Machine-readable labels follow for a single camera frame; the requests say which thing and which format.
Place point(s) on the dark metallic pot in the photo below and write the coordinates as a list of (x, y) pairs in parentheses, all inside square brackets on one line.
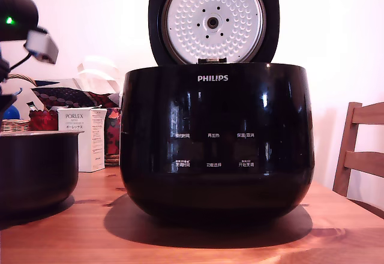
[(36, 171)]

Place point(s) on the black Philips rice cooker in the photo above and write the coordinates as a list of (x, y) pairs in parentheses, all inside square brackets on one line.
[(216, 144)]

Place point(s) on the black rice cooker lid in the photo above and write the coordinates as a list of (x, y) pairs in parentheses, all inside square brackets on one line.
[(213, 21)]

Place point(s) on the blue ball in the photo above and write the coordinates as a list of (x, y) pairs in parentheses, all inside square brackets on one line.
[(12, 114)]

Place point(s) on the wicker basket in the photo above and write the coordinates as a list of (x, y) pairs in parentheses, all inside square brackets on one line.
[(16, 125)]

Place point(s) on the red crinkled pouch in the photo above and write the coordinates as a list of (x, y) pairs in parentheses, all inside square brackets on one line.
[(43, 121)]

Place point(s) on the dotted patterned fabric bag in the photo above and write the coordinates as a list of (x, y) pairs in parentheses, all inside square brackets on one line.
[(67, 96)]

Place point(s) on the white Porlex box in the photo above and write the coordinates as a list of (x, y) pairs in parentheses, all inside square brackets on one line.
[(75, 120)]

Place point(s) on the white plastic bag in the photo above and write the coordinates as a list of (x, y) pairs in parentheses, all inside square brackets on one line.
[(97, 71)]

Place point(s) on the red black floral tin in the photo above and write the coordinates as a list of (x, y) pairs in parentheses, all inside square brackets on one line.
[(113, 138)]

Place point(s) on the wooden chair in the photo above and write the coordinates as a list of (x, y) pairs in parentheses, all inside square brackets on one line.
[(363, 159)]

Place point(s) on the pale grey camera box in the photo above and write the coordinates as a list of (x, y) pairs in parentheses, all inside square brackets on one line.
[(42, 45)]

